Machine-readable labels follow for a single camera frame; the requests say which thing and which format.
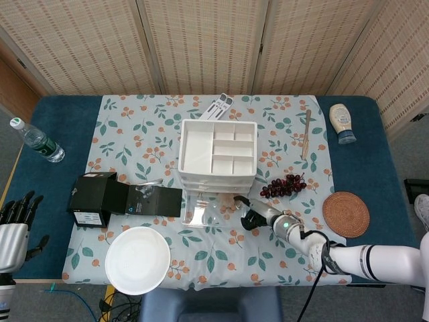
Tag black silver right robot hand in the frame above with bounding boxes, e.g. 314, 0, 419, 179
233, 195, 286, 232

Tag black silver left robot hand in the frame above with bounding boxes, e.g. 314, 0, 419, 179
0, 190, 50, 274

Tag clear plastic drawer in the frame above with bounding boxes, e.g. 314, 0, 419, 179
180, 191, 251, 229

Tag black cardboard box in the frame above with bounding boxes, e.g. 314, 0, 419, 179
66, 171, 184, 229

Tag black plastic tray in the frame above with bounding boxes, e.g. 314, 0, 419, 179
404, 178, 429, 204

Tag dark red grape bunch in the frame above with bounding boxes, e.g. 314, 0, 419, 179
260, 172, 308, 199

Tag floral print tablecloth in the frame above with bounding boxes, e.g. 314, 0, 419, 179
62, 94, 353, 292

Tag dark blue table cover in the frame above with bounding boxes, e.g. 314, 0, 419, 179
0, 95, 408, 286

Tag round woven rattan coaster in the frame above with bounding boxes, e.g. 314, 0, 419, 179
322, 191, 371, 238

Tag blue chair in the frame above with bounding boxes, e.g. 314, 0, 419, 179
139, 286, 282, 322

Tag clear water bottle green label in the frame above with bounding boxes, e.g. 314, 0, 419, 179
9, 117, 66, 164

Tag white folding stand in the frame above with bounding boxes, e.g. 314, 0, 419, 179
200, 93, 235, 121

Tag cream sauce squeeze bottle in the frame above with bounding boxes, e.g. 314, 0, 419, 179
328, 103, 357, 145

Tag white round plate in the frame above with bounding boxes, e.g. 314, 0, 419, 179
105, 226, 172, 296

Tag white shoe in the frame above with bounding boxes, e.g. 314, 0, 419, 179
414, 193, 429, 232

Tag wooden door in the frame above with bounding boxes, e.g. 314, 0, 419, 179
0, 50, 41, 115

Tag bamboo folding screen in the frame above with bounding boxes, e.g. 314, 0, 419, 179
0, 0, 429, 140

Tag blue floor cable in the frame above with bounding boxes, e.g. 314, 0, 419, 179
45, 283, 101, 322

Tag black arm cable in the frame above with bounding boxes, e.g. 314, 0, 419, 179
296, 224, 346, 322

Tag white drawer organizer box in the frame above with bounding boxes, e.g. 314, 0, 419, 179
176, 119, 258, 195

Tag black floor cables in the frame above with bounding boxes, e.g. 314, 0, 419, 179
99, 288, 145, 322

